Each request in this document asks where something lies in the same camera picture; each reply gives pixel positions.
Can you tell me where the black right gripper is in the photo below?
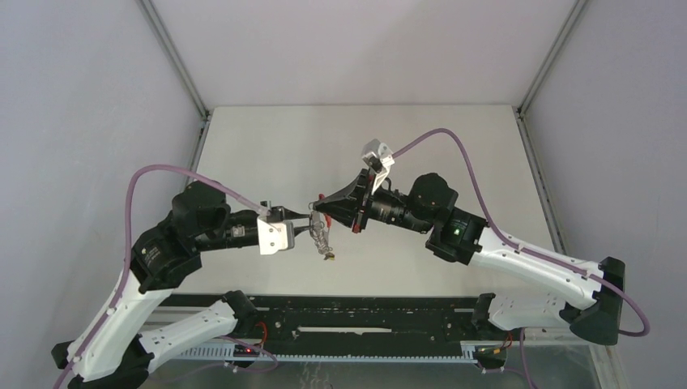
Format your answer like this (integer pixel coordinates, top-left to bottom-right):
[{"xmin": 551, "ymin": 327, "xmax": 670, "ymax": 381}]
[{"xmin": 314, "ymin": 168, "xmax": 432, "ymax": 236}]

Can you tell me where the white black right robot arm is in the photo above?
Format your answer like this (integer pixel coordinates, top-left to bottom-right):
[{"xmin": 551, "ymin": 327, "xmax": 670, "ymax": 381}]
[{"xmin": 313, "ymin": 169, "xmax": 625, "ymax": 345}]

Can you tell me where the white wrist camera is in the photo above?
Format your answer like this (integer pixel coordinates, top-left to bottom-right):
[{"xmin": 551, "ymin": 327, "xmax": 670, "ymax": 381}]
[
  {"xmin": 257, "ymin": 216, "xmax": 296, "ymax": 255},
  {"xmin": 361, "ymin": 139, "xmax": 395, "ymax": 194}
]

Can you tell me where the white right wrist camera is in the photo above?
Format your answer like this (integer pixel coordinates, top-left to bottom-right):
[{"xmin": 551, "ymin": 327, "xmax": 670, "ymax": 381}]
[{"xmin": 361, "ymin": 139, "xmax": 395, "ymax": 194}]

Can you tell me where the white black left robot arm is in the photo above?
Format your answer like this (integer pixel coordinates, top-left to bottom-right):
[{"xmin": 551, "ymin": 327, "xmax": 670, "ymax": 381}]
[{"xmin": 52, "ymin": 181, "xmax": 301, "ymax": 388}]

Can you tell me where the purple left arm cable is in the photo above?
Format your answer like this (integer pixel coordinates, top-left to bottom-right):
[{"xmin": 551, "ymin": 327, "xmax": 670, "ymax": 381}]
[{"xmin": 53, "ymin": 164, "xmax": 280, "ymax": 389}]

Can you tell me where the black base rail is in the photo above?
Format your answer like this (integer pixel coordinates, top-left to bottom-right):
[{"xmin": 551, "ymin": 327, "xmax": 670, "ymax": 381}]
[{"xmin": 160, "ymin": 293, "xmax": 526, "ymax": 357}]

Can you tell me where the red-handled metal key holder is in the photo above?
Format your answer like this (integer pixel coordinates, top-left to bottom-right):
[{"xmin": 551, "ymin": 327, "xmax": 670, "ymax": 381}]
[{"xmin": 309, "ymin": 203, "xmax": 335, "ymax": 258}]

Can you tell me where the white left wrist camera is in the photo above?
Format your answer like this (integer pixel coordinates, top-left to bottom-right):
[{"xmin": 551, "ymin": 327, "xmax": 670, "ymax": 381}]
[{"xmin": 257, "ymin": 216, "xmax": 296, "ymax": 255}]

